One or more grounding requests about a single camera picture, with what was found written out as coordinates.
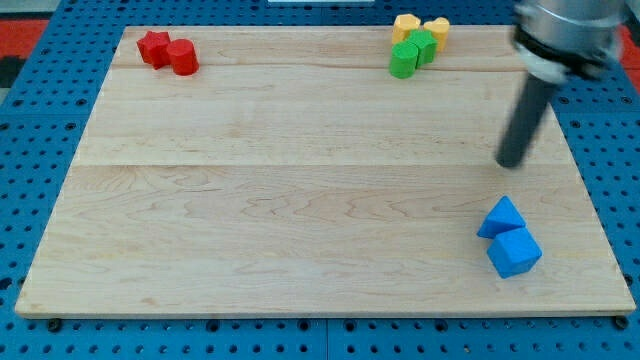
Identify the red star block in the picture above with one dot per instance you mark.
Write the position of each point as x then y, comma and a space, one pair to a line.
153, 48

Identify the wooden board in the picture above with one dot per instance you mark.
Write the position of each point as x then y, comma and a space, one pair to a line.
293, 176

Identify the green star block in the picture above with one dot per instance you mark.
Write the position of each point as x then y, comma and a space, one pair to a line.
426, 44

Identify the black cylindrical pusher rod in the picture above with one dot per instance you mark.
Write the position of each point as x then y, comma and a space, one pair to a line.
524, 121

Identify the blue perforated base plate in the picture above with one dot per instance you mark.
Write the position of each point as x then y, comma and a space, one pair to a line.
59, 54

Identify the yellow hexagon block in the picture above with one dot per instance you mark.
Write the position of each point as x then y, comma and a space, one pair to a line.
403, 25

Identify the blue cube block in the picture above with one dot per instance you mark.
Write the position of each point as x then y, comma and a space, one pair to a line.
514, 252

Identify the red cylinder block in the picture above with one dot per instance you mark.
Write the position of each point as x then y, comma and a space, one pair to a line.
182, 57

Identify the blue triangle block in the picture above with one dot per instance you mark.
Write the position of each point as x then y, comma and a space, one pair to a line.
503, 217

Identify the green cylinder block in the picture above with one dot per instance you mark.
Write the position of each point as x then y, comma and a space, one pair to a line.
404, 56

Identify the yellow heart block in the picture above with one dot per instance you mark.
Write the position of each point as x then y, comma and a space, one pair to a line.
439, 29

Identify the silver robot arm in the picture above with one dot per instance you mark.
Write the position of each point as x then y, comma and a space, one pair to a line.
557, 39

